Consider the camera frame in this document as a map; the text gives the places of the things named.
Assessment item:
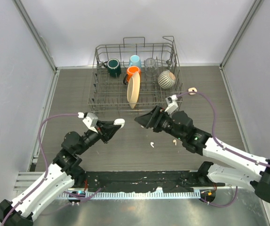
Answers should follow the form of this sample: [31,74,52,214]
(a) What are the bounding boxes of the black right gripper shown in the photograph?
[135,105,185,141]

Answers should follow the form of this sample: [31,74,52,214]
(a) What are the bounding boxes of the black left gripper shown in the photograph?
[76,120,120,155]

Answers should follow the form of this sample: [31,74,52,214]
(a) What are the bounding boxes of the white earbud charging case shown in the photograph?
[113,118,125,127]

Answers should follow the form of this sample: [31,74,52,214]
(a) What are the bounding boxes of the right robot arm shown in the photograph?
[135,106,270,203]

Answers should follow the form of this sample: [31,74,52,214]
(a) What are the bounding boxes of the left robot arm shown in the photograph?
[0,117,125,226]

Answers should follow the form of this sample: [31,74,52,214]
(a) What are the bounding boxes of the beige earbud charging case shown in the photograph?
[188,87,197,95]

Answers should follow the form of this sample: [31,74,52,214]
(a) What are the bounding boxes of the beige plate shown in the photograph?
[127,72,141,109]

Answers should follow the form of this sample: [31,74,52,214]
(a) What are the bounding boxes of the striped ceramic bowl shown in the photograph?
[157,70,176,89]

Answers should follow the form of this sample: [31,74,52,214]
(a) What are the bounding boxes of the clear glass cup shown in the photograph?
[144,57,158,77]

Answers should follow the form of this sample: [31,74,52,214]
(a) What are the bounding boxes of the orange mug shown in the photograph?
[123,66,141,85]

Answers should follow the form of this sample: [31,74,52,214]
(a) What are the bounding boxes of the dark green mug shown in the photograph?
[103,58,121,78]

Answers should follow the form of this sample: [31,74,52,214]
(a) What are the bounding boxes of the light blue mug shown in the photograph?
[128,55,142,69]

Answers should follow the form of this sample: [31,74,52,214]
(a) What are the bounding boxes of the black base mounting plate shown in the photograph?
[73,170,225,193]

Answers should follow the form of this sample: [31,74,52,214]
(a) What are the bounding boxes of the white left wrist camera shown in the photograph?
[78,112,98,133]

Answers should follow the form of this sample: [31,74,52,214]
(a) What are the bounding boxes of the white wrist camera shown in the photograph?
[78,112,98,133]
[165,95,178,115]

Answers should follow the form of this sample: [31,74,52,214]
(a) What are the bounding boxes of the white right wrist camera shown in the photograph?
[165,95,178,115]

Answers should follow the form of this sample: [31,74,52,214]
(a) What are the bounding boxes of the grey wire dish rack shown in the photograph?
[88,36,184,113]

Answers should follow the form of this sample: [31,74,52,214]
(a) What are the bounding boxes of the white slotted cable duct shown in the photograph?
[57,190,201,200]

